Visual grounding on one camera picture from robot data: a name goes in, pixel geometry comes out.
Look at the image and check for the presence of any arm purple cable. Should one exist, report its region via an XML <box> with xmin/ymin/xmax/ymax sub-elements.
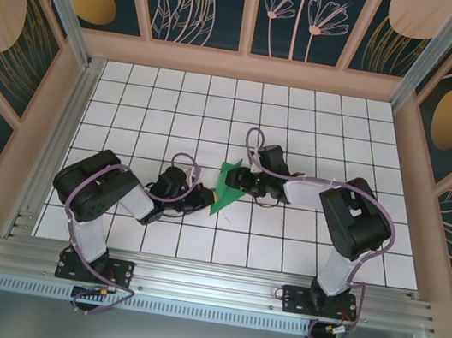
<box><xmin>213</xmin><ymin>125</ymin><xmax>412</xmax><ymax>338</ymax></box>
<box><xmin>48</xmin><ymin>134</ymin><xmax>207</xmax><ymax>331</ymax></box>

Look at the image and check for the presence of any slotted grey cable duct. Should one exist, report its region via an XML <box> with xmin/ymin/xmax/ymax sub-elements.
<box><xmin>0</xmin><ymin>269</ymin><xmax>414</xmax><ymax>338</ymax></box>

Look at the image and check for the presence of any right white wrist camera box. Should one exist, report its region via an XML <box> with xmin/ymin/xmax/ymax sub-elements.
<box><xmin>249</xmin><ymin>147</ymin><xmax>267</xmax><ymax>175</ymax></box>

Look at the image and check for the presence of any aluminium side rail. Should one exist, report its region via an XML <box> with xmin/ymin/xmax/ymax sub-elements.
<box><xmin>5</xmin><ymin>49</ymin><xmax>107</xmax><ymax>250</ymax></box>

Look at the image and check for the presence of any aluminium mounting rail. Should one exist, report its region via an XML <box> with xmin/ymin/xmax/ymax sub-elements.
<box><xmin>0</xmin><ymin>226</ymin><xmax>443</xmax><ymax>338</ymax></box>

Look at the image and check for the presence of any green paper sheet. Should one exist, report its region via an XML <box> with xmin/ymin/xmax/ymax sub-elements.
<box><xmin>206</xmin><ymin>155</ymin><xmax>253</xmax><ymax>222</ymax></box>

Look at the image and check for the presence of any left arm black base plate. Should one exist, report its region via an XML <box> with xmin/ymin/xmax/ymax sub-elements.
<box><xmin>54</xmin><ymin>248</ymin><xmax>138</xmax><ymax>291</ymax></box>

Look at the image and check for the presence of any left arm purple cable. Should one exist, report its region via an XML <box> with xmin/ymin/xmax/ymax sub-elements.
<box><xmin>48</xmin><ymin>134</ymin><xmax>207</xmax><ymax>331</ymax></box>

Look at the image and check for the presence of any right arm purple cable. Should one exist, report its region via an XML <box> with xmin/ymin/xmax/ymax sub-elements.
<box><xmin>213</xmin><ymin>125</ymin><xmax>412</xmax><ymax>338</ymax></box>

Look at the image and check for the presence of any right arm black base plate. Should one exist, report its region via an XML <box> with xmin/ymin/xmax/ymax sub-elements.
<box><xmin>278</xmin><ymin>283</ymin><xmax>361</xmax><ymax>326</ymax></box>

